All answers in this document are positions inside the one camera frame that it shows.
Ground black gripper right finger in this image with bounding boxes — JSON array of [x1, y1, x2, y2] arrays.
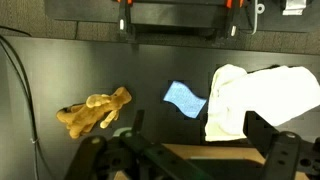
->
[[243, 111, 320, 180]]

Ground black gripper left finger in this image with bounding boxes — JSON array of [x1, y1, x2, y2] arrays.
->
[[64, 110, 207, 180]]

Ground brown plush toy animal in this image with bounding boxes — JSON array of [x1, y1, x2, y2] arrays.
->
[[56, 87, 132, 139]]

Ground blue sponge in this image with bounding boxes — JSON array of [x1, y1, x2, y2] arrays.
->
[[163, 81, 207, 118]]

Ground cardboard box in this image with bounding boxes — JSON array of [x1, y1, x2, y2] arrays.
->
[[113, 143, 311, 180]]

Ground white towel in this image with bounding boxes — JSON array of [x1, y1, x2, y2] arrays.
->
[[205, 64, 320, 142]]

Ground black equipment tray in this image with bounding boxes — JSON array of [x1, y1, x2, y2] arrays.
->
[[44, 0, 320, 33]]

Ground black cable on table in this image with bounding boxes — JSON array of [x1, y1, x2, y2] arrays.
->
[[0, 25, 46, 180]]

